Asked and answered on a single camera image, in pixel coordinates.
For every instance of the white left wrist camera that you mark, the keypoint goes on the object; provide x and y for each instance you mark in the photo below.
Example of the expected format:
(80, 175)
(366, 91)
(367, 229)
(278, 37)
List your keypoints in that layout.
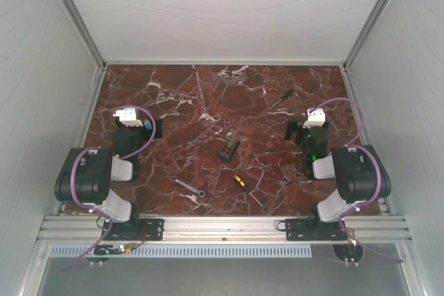
(127, 117)

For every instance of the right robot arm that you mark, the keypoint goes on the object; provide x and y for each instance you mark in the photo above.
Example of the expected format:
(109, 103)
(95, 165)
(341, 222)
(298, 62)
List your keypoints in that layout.
(358, 172)

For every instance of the aluminium front rail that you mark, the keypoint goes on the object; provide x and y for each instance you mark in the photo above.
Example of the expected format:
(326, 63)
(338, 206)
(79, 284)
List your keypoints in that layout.
(228, 229)

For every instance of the yellow black screwdriver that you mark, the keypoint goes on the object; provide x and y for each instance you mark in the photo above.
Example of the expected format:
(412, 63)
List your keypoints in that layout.
(242, 184)

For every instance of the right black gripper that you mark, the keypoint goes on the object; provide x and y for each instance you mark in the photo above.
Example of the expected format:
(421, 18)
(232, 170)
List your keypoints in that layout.
(295, 125)

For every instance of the black handled screwdriver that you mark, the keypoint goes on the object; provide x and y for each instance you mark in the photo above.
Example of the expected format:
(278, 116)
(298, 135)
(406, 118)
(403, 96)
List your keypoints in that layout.
(287, 94)

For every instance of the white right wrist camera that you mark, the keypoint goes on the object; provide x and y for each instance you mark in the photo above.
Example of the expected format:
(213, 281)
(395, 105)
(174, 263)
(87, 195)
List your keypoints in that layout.
(315, 118)

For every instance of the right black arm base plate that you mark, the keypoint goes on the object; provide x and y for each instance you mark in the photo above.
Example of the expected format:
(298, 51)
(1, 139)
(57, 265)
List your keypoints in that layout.
(304, 230)

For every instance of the light blue slotted cable duct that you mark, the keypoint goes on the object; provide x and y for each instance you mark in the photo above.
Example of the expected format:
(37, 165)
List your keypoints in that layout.
(209, 251)

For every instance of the black fuse box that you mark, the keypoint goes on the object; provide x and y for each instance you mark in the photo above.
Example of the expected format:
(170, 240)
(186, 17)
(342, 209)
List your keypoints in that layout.
(229, 147)

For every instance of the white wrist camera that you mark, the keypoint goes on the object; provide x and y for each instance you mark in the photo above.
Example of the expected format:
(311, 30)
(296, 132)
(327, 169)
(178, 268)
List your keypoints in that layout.
(127, 117)
(315, 118)

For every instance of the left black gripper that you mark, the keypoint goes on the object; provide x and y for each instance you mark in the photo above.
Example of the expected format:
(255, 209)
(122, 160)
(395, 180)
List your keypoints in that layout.
(148, 132)

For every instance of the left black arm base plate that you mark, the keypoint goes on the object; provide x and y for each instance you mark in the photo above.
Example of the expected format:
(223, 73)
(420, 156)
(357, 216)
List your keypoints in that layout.
(150, 229)

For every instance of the silver combination wrench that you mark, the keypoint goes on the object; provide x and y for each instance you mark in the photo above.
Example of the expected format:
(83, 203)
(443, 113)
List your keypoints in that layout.
(199, 193)

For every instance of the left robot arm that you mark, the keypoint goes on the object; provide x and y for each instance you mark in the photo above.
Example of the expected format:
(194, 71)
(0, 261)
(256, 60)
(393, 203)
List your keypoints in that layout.
(86, 177)

